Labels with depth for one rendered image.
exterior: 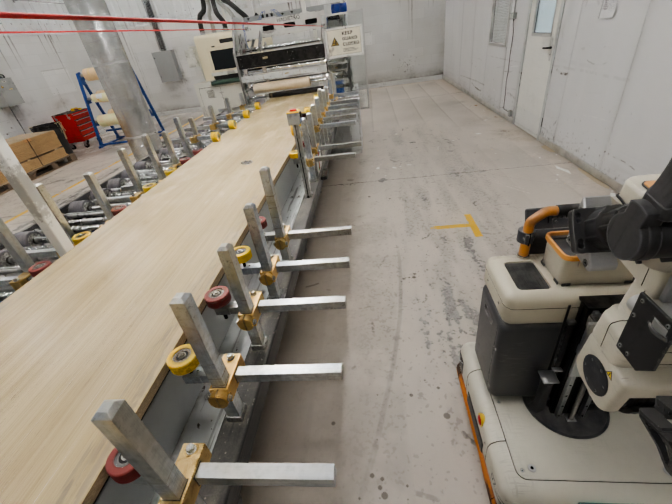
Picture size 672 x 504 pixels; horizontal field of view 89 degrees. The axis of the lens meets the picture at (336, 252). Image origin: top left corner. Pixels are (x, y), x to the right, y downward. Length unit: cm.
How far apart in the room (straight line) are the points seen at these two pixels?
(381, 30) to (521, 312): 1059
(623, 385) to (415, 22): 1091
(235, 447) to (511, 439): 95
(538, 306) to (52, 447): 129
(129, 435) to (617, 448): 145
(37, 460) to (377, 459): 120
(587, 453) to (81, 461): 145
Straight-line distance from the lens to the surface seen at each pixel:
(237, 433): 106
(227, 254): 99
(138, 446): 71
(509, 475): 145
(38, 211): 187
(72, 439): 101
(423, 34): 1151
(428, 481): 170
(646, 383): 110
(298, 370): 94
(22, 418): 115
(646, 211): 66
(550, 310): 126
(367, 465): 172
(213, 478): 86
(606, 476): 155
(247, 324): 111
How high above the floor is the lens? 156
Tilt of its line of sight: 33 degrees down
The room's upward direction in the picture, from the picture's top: 9 degrees counter-clockwise
